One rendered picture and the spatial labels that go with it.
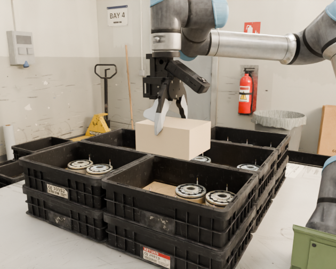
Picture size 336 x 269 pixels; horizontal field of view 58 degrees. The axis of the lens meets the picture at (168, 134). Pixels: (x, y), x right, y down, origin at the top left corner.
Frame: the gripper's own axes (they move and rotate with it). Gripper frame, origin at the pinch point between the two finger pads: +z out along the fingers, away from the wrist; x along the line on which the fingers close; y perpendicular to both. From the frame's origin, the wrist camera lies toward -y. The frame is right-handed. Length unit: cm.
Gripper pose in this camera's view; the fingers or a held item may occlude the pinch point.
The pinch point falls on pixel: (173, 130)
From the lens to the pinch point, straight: 80.3
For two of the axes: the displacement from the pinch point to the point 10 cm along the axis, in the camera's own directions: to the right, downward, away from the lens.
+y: -8.5, -1.2, 5.2
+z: 0.1, 9.7, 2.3
